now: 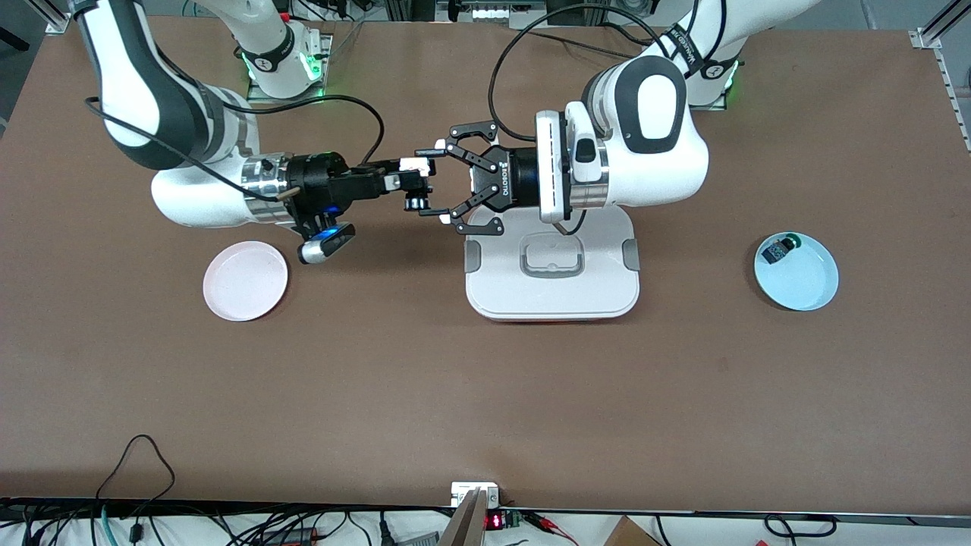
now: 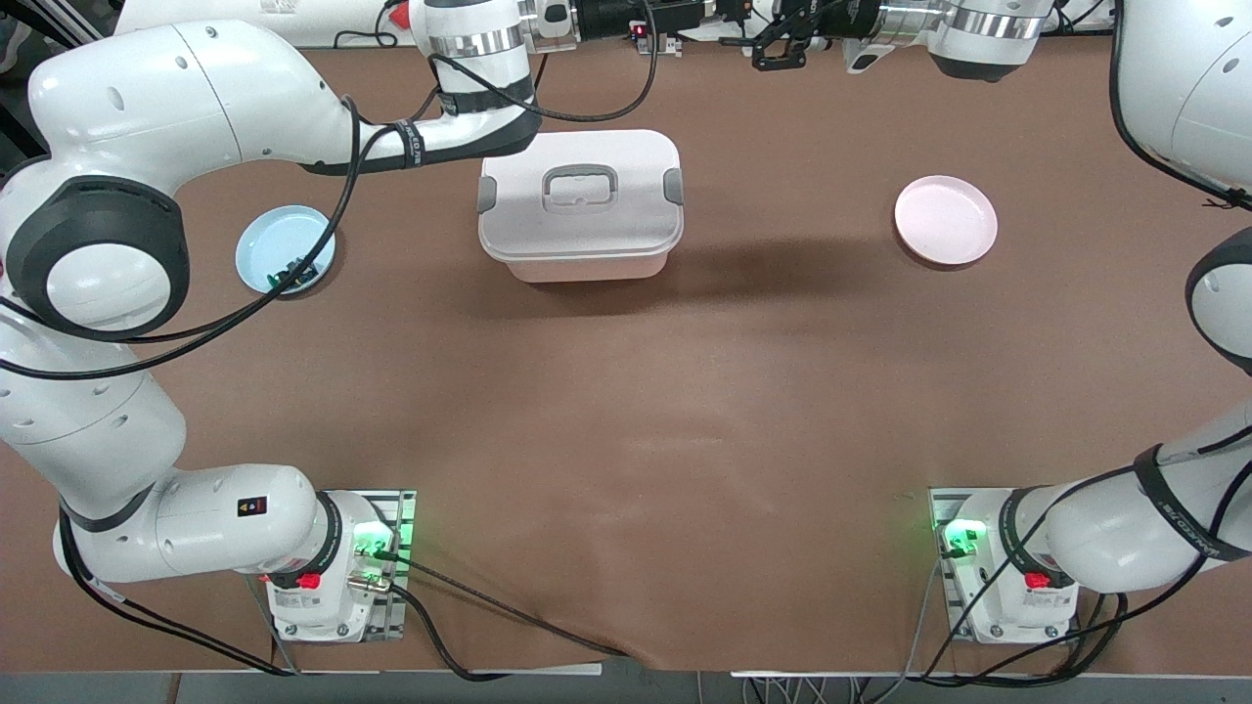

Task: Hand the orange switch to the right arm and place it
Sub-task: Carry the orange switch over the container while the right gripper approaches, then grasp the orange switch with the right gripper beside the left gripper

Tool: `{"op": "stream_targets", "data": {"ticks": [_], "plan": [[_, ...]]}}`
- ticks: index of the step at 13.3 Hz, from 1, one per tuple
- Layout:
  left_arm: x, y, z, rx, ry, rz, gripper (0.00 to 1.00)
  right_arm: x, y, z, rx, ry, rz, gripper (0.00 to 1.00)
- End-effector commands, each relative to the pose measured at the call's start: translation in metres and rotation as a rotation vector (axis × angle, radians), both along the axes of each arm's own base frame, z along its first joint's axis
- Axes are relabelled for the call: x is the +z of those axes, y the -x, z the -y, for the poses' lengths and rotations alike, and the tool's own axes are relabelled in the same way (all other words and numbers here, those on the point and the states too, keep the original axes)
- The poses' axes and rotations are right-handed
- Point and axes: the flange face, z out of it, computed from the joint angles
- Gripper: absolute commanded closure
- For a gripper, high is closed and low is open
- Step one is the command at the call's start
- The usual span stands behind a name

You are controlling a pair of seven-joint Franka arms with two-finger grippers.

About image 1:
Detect orange push button switch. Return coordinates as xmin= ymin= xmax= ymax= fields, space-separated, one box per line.
xmin=401 ymin=176 xmax=435 ymax=215

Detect white lidded box grey latches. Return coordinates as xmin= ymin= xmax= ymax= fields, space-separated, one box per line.
xmin=464 ymin=205 xmax=640 ymax=323

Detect pink round plate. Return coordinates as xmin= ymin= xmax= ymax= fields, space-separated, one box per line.
xmin=203 ymin=240 xmax=290 ymax=322

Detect grey metal bar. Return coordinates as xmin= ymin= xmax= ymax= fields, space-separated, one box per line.
xmin=438 ymin=488 xmax=488 ymax=546

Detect red clip leads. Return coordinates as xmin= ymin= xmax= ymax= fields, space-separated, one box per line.
xmin=529 ymin=512 xmax=579 ymax=545

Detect light blue round plate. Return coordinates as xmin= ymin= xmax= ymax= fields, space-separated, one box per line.
xmin=753 ymin=231 xmax=840 ymax=312

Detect brown cardboard piece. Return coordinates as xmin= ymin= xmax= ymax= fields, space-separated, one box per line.
xmin=603 ymin=516 xmax=662 ymax=546

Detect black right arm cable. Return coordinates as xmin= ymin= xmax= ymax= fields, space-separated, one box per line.
xmin=83 ymin=95 xmax=385 ymax=204

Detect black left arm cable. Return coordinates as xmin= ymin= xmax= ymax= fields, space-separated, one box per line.
xmin=488 ymin=4 xmax=683 ymax=145

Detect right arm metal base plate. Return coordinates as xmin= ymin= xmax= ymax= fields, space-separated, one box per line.
xmin=247 ymin=34 xmax=333 ymax=105

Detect black cable to arm base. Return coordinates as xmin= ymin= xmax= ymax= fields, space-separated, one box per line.
xmin=523 ymin=27 xmax=649 ymax=60

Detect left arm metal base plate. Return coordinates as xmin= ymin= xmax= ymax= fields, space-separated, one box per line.
xmin=687 ymin=76 xmax=727 ymax=112

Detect small white metal bracket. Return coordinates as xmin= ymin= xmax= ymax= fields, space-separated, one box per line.
xmin=451 ymin=482 xmax=500 ymax=507

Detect green push button switch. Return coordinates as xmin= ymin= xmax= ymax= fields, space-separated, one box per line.
xmin=761 ymin=235 xmax=803 ymax=265

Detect thin black looped cable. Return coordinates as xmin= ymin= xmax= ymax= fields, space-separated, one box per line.
xmin=95 ymin=434 xmax=177 ymax=524

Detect short aluminium rail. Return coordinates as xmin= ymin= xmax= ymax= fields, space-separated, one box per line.
xmin=42 ymin=0 xmax=77 ymax=35

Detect black flat loop cable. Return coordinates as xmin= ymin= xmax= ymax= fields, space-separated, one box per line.
xmin=764 ymin=513 xmax=839 ymax=541

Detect long aluminium rail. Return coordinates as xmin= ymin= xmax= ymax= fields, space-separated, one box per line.
xmin=914 ymin=0 xmax=971 ymax=152

